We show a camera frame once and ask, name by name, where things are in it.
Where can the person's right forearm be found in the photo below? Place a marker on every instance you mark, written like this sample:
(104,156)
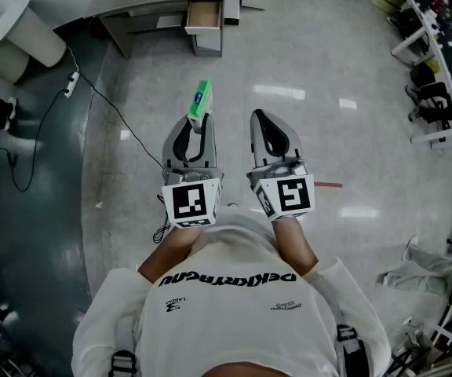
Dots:
(294,249)

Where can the person's white printed shirt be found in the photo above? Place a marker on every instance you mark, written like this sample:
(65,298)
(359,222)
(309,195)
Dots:
(230,320)

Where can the person's left forearm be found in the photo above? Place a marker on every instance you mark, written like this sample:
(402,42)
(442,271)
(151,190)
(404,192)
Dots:
(167,259)

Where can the white round pedestal table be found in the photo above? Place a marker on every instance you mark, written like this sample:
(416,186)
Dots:
(26,41)

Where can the red floor tape strip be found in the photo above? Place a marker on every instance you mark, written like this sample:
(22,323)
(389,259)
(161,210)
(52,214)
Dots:
(328,185)

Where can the white power strip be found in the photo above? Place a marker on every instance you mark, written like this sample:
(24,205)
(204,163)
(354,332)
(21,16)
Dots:
(71,85)

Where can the wooden desk drawer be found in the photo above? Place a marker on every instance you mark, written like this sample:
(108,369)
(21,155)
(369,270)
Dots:
(204,14)

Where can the green and white packet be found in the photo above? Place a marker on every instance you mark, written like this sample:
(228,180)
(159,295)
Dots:
(201,98)

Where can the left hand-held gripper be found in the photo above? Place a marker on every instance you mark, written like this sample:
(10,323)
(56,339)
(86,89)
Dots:
(188,200)

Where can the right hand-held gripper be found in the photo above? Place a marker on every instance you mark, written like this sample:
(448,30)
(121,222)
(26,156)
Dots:
(290,195)

